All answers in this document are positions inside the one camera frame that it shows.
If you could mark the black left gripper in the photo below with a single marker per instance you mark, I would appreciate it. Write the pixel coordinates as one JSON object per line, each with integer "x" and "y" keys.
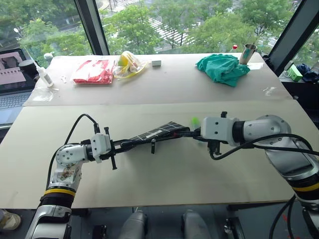
{"x": 113, "y": 159}

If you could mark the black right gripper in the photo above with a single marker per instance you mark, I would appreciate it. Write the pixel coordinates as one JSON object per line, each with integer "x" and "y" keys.
{"x": 214, "y": 148}

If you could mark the green highlighter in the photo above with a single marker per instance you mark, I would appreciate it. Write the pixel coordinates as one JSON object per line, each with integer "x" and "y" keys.
{"x": 194, "y": 122}

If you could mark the black white-grid zip pouch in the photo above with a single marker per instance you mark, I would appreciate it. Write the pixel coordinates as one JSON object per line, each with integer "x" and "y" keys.
{"x": 159, "y": 132}

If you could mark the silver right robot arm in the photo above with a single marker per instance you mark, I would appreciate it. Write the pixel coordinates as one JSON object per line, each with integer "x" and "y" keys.
{"x": 279, "y": 147}

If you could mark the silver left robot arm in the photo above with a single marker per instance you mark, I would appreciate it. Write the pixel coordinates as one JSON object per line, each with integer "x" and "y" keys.
{"x": 67, "y": 155}

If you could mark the green cloth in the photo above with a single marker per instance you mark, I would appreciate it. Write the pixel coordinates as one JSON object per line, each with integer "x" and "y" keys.
{"x": 221, "y": 69}

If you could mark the small grey box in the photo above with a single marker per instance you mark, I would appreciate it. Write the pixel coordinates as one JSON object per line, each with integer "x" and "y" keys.
{"x": 156, "y": 63}

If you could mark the grey rounded shape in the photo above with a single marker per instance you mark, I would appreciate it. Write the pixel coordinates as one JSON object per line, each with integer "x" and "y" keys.
{"x": 195, "y": 225}
{"x": 133, "y": 225}

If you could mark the clear bag with yellow items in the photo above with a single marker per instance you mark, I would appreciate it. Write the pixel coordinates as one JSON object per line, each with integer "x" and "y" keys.
{"x": 128, "y": 64}

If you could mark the red white plastic packet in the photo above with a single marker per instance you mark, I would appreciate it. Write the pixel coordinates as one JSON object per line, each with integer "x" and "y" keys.
{"x": 93, "y": 72}

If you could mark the steel cup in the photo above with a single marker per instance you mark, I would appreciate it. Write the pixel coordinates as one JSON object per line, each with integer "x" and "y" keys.
{"x": 247, "y": 55}

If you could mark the white syringe tube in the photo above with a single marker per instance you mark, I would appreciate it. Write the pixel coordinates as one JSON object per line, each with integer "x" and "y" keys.
{"x": 45, "y": 77}

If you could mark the small white round object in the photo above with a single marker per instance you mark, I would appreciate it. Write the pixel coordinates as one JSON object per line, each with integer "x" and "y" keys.
{"x": 48, "y": 56}

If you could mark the light green box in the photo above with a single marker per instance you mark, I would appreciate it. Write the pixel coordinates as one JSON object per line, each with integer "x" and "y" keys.
{"x": 296, "y": 73}

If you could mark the black cylinder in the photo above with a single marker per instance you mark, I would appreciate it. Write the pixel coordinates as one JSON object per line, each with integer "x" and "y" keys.
{"x": 28, "y": 68}

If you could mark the dark blue cloth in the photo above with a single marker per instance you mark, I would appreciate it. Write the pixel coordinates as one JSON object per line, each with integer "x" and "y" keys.
{"x": 310, "y": 73}

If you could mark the grey laptop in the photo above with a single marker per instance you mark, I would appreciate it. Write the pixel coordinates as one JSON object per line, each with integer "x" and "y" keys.
{"x": 11, "y": 74}

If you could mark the white shoe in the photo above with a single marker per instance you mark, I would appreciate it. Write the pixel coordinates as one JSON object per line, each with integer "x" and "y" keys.
{"x": 8, "y": 220}

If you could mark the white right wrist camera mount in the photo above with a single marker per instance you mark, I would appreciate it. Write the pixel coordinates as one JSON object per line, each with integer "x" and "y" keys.
{"x": 216, "y": 128}

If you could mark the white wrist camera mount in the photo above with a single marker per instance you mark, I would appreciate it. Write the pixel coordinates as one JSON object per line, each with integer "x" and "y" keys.
{"x": 216, "y": 128}
{"x": 100, "y": 145}

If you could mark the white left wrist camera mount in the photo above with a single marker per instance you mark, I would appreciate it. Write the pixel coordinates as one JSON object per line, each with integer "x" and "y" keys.
{"x": 100, "y": 145}

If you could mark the dark window frame pillar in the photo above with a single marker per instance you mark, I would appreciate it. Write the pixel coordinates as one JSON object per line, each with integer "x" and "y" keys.
{"x": 93, "y": 27}
{"x": 291, "y": 32}

